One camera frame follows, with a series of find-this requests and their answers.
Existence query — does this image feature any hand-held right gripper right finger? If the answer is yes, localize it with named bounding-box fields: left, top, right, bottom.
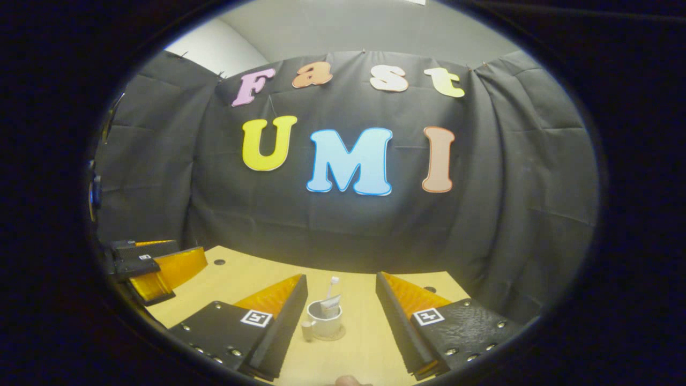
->
left=375, top=272, right=528, bottom=380

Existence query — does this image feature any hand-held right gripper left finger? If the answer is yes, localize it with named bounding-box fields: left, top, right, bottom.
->
left=167, top=274, right=309, bottom=382

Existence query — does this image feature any white cup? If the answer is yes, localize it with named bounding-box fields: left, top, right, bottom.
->
left=301, top=299, right=344, bottom=342

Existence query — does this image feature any white toothpaste tube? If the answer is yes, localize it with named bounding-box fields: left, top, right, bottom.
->
left=320, top=294, right=342, bottom=320

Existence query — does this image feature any round cork coaster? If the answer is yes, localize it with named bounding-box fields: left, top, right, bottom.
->
left=312, top=323, right=347, bottom=343

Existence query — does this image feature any light wooden desktop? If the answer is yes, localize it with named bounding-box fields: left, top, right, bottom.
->
left=145, top=246, right=472, bottom=386

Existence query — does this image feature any black backdrop cloth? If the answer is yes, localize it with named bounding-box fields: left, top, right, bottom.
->
left=94, top=50, right=598, bottom=325

